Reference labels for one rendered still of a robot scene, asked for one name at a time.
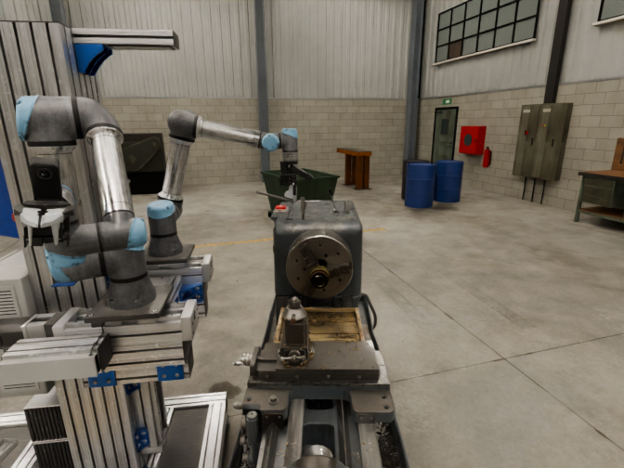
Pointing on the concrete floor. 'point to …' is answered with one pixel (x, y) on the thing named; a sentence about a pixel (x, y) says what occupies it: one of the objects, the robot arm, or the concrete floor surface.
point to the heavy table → (357, 167)
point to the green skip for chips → (317, 188)
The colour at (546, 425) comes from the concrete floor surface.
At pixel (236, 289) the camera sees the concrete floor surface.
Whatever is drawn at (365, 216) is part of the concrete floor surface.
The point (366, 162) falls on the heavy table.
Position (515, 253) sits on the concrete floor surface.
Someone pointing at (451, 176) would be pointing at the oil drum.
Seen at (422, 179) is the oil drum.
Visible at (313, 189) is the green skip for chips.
